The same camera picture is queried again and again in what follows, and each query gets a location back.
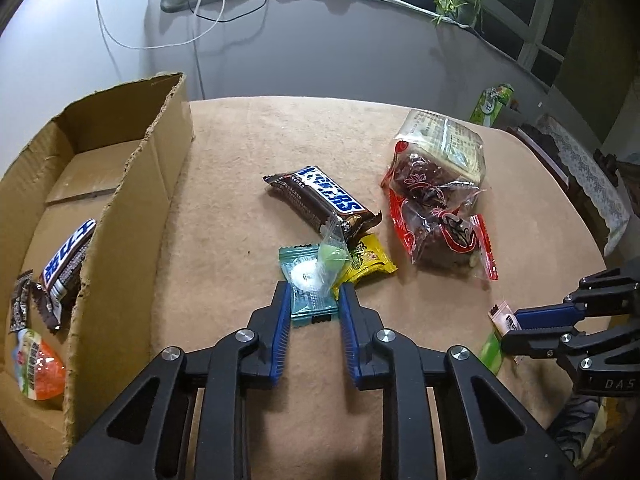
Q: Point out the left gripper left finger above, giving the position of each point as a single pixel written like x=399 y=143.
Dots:
x=187 y=405

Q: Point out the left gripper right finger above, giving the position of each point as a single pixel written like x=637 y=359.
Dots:
x=443 y=407

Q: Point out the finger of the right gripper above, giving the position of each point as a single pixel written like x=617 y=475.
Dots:
x=550 y=347
x=607 y=293

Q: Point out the pink white candy packet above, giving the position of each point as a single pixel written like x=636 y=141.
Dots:
x=503 y=318

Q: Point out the green snack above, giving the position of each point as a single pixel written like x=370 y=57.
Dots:
x=491 y=355

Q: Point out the orange green jelly cup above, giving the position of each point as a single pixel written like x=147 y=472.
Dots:
x=39 y=372

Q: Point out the red date bag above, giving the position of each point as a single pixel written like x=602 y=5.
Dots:
x=443 y=240
x=416 y=174

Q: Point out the black white patterned candy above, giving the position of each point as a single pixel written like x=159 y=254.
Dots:
x=20 y=302

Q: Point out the yellow candy wrapper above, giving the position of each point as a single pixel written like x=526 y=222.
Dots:
x=367 y=257

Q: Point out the clear bag of bread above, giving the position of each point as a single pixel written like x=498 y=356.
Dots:
x=446 y=142

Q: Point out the teal candy wrapper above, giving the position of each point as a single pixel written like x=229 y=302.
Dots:
x=310 y=302

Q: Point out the clear green candy wrapper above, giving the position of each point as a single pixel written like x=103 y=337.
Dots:
x=320 y=270

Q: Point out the large Snickers bar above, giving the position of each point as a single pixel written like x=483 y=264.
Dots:
x=316 y=196

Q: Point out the white lace cloth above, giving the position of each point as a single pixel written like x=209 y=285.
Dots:
x=591 y=178

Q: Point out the beige table cloth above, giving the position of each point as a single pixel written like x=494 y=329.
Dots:
x=268 y=173

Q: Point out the green drink carton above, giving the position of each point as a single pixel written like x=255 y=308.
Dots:
x=490 y=103

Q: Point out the brown cardboard box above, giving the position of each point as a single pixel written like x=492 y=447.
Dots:
x=113 y=157

